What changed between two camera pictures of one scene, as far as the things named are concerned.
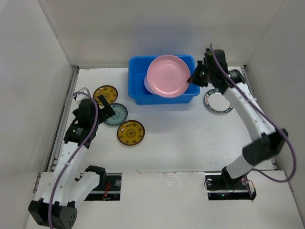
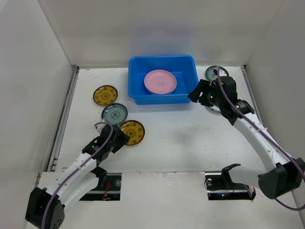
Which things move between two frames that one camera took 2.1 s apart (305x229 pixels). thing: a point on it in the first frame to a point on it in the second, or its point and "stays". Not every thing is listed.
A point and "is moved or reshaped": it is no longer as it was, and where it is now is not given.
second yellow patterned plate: [109, 93] stays
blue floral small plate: [120, 116] stays
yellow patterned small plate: [131, 132] stays
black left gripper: [107, 109] to [122, 139]
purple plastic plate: [147, 85] to [160, 90]
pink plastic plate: [167, 76] is moved or reshaped
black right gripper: [201, 74] to [201, 93]
